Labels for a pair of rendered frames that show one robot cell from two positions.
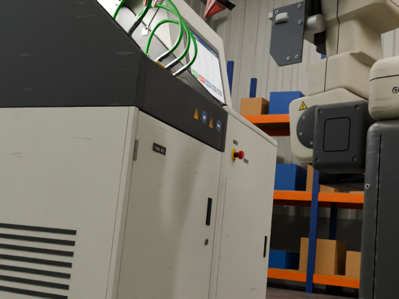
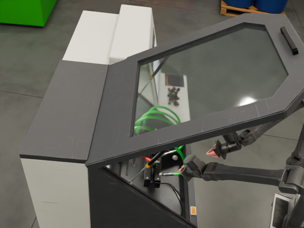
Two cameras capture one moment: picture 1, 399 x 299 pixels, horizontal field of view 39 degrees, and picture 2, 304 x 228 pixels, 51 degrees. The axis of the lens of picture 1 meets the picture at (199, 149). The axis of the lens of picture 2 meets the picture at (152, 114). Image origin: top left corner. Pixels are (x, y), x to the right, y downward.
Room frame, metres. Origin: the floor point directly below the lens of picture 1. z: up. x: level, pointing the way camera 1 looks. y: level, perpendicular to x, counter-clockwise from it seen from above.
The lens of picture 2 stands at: (0.97, 0.90, 2.56)
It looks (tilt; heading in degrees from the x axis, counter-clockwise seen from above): 43 degrees down; 332
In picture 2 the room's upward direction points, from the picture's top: 8 degrees clockwise
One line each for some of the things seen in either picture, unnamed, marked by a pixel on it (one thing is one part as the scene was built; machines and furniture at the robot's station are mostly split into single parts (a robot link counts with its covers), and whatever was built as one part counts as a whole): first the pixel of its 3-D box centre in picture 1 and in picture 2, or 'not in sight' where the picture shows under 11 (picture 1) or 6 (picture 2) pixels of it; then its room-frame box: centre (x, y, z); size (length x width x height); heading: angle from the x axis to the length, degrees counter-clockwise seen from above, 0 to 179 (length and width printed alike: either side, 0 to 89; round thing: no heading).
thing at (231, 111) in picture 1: (233, 129); not in sight; (2.56, -0.14, 0.96); 0.70 x 0.22 x 0.03; 155
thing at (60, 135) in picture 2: not in sight; (88, 147); (2.49, 0.56, 0.75); 1.40 x 0.28 x 1.50; 155
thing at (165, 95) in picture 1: (183, 110); (187, 186); (1.88, 0.07, 0.87); 0.62 x 0.04 x 0.16; 155
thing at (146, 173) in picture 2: not in sight; (152, 164); (2.09, 0.23, 0.91); 0.34 x 0.10 x 0.15; 155
